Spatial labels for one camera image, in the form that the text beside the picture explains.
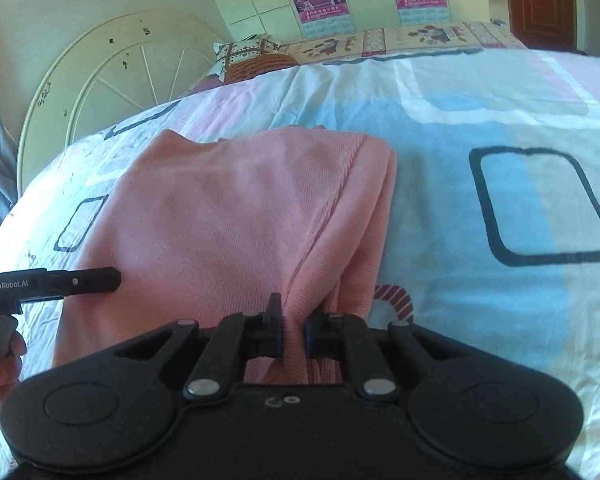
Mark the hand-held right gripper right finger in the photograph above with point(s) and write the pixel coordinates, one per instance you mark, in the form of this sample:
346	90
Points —
308	337

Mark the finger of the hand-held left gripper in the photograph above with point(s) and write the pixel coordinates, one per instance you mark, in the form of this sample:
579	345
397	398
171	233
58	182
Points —
87	280

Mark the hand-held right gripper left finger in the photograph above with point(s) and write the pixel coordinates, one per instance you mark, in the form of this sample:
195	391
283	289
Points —
279	341

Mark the pink shirt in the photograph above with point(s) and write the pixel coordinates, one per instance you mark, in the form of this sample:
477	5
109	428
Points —
220	220

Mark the person's left hand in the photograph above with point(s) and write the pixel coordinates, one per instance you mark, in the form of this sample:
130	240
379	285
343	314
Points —
4	375

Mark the patterned bed sheet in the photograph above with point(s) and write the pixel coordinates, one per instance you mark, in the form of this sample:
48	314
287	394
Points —
480	260

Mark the cream round headboard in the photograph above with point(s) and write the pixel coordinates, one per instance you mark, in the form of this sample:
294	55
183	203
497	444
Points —
125	70

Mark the patterned pillow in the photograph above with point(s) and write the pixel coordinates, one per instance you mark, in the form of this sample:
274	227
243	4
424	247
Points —
250	57

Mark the floral bed mat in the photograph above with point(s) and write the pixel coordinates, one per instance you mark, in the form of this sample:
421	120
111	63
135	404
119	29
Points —
405	39

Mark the brown wooden door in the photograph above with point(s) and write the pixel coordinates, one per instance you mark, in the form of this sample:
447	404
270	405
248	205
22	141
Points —
540	5

